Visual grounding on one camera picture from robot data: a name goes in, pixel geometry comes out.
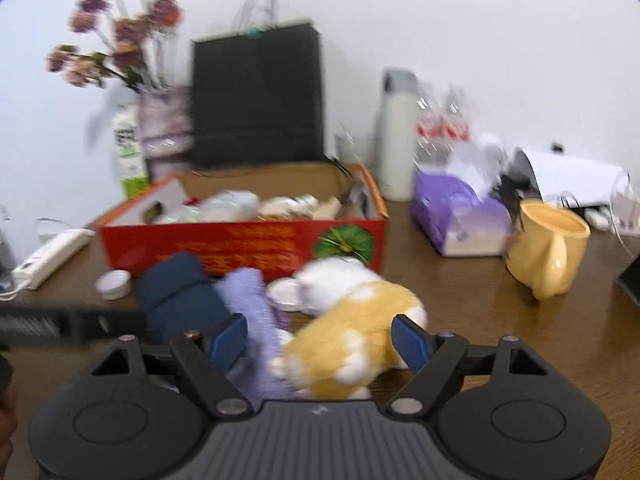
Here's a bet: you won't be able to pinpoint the purple woven pouch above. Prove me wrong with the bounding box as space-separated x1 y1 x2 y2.
215 268 294 411

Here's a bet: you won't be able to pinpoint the water bottle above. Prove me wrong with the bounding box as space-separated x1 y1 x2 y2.
416 81 449 172
442 86 471 142

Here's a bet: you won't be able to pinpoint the purple tissue pack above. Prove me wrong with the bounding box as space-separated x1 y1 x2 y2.
410 171 513 257

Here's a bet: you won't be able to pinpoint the teal binder clip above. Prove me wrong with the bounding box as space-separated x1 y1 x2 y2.
245 28 262 40

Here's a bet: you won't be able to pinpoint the white yellow plush toy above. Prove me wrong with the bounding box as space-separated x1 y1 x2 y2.
269 257 428 401

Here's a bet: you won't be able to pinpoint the black paper bag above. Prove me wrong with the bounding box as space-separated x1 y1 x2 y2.
189 22 324 169

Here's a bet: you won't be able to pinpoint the person left hand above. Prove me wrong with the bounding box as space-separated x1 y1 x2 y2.
0 356 17 468

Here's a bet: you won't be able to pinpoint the purple marbled vase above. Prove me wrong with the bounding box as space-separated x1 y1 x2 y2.
138 86 193 181

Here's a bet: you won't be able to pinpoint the white power bank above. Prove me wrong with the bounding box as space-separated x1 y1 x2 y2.
12 229 94 290

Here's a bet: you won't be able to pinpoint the yellow ceramic mug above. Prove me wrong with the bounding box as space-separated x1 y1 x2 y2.
506 200 590 301

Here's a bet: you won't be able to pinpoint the white jar lid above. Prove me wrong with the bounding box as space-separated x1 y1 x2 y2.
96 270 131 301
266 278 306 312

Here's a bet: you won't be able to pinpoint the glass cup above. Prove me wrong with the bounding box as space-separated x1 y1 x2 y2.
334 132 371 165

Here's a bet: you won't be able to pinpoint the navy blue zip case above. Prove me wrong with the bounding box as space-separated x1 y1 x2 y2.
136 252 232 344

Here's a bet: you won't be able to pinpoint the dried pink flowers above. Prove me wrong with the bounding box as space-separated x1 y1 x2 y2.
46 0 183 94

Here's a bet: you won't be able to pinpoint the red cardboard box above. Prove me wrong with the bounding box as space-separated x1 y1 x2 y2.
96 162 388 280

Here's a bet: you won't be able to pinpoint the white thermos bottle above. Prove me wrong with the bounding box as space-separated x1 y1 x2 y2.
375 68 421 203

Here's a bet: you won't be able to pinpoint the milk carton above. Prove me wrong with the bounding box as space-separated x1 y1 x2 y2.
112 103 151 200

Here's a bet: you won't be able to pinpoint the white appliance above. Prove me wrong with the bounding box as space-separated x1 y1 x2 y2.
508 148 628 207

